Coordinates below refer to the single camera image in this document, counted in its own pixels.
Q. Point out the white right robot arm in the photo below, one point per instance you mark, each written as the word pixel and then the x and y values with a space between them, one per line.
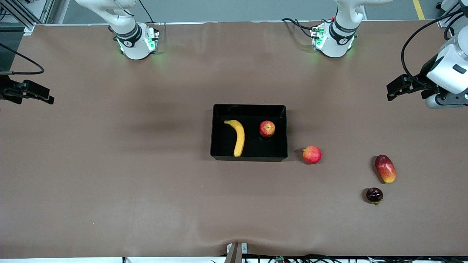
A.
pixel 136 48

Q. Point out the dark purple mangosteen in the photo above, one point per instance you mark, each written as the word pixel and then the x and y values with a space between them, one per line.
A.
pixel 374 194

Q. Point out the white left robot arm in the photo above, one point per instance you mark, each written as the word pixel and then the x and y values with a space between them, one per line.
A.
pixel 334 45

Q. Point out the yellow banana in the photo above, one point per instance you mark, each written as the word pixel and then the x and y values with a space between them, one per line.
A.
pixel 240 140

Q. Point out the aluminium frame profile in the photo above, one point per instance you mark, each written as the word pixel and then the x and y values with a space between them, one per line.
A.
pixel 14 11

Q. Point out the red pomegranate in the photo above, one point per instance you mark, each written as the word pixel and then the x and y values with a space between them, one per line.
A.
pixel 312 155

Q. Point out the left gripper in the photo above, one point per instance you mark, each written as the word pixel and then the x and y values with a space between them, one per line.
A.
pixel 427 71

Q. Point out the red yellow apple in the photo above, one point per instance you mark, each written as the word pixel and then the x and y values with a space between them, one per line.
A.
pixel 267 129

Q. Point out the red yellow mango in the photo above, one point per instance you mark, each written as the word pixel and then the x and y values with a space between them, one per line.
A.
pixel 385 168

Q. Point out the black rectangular plastic box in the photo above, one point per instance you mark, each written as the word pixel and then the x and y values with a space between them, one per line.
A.
pixel 256 147

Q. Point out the table edge mount bracket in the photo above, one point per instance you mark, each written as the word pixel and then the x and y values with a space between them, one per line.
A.
pixel 234 255

